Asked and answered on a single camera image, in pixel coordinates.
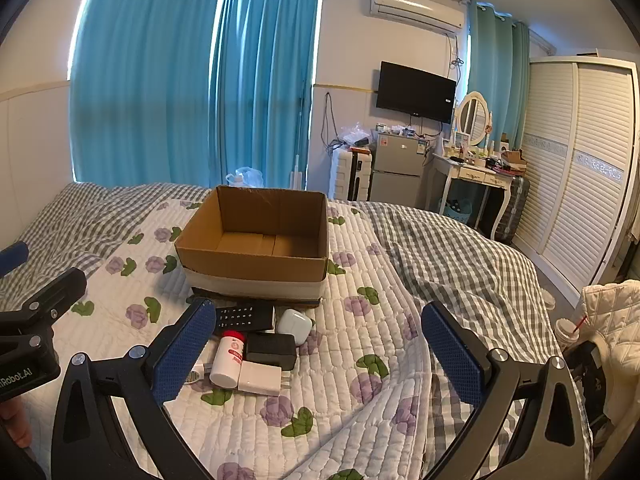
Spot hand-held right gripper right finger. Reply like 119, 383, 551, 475
421, 301, 593, 480

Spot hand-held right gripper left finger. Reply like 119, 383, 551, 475
50, 296, 218, 480

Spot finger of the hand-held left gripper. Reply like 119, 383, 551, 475
0, 267, 88, 358
0, 241, 29, 278

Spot white bottle with red cap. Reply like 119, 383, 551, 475
210, 330, 247, 389

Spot black remote control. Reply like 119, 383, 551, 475
215, 301, 277, 332

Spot white charger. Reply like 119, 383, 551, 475
237, 361, 291, 396

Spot black charger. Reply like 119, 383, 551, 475
243, 332, 297, 372

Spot white earbud case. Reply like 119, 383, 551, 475
276, 308, 313, 346

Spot person's left hand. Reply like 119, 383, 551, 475
0, 400, 32, 448

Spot cup with red straw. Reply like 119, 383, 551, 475
555, 312, 591, 353

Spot teal plastic basket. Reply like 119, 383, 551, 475
440, 197, 473, 223

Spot black bag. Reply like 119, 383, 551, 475
565, 342, 626, 448

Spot silver suitcase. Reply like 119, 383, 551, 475
492, 175, 531, 243

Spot white quilted jacket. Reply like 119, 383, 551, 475
580, 280, 640, 396

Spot white dressing table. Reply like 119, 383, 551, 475
430, 152, 523, 241

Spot silver mini fridge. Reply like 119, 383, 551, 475
371, 132, 426, 207

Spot white suitcase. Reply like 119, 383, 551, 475
332, 147, 373, 202

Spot white flat mop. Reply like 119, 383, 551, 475
292, 80, 306, 191

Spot wide teal curtain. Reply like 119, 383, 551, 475
70, 0, 224, 184

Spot white louvred wardrobe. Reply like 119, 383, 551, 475
512, 55, 640, 286

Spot oval white mirror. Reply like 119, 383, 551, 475
457, 91, 491, 148

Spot clear plastic bag on suitcase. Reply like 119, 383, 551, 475
340, 122, 373, 151

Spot narrow teal curtain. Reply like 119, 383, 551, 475
210, 0, 322, 191

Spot teal curtain beside wardrobe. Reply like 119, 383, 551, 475
465, 0, 531, 151

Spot white air conditioner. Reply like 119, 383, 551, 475
370, 0, 465, 36

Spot hanging wall cables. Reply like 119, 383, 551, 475
322, 92, 341, 153

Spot black wall television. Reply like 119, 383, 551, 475
376, 61, 457, 124

